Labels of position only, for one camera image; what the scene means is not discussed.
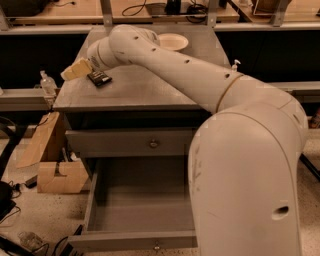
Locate open grey middle drawer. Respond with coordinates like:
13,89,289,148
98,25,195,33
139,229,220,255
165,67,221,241
68,156,197,252

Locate brown cardboard box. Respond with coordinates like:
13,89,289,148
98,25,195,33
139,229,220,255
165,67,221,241
37,162,88,194

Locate white pump bottle right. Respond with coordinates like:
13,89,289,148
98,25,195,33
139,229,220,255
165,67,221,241
231,59,241,72

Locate crumpled clear plastic bottle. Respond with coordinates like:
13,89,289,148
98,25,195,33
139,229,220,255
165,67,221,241
18,231,44,251

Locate black chair leg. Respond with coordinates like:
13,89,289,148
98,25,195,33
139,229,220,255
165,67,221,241
300,154,320,182

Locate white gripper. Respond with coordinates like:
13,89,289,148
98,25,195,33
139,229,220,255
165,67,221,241
61,37,120,81

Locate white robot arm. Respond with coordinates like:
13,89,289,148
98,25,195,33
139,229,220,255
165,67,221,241
55,25,308,256

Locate black cables on shelf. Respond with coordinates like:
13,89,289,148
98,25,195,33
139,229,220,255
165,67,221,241
121,0,211,25

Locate grey drawer cabinet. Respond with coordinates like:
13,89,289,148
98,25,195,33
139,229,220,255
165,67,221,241
53,25,250,178

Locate clear sanitizer bottle left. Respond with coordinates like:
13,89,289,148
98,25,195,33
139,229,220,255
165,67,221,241
40,70,58,97

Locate black equipment at left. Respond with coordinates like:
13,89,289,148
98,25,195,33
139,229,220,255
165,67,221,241
0,115,29,221

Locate closed grey upper drawer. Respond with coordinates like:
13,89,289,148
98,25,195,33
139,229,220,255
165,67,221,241
66,127,193,158

